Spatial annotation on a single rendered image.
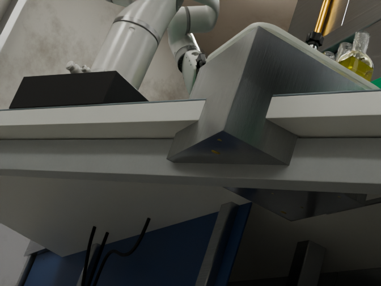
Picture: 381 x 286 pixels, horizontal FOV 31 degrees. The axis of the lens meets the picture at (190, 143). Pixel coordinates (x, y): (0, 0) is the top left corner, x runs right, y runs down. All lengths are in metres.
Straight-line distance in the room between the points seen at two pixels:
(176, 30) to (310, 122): 1.12
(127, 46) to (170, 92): 4.23
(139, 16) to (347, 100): 0.57
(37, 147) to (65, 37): 3.57
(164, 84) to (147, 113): 4.44
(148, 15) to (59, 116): 0.27
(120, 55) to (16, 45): 3.30
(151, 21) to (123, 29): 0.06
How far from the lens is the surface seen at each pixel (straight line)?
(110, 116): 1.05
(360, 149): 0.83
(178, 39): 1.95
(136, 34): 1.27
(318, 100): 0.84
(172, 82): 5.51
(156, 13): 1.30
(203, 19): 1.93
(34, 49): 4.60
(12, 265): 4.24
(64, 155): 1.16
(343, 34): 1.81
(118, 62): 1.24
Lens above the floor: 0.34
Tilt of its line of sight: 22 degrees up
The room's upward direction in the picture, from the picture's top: 20 degrees clockwise
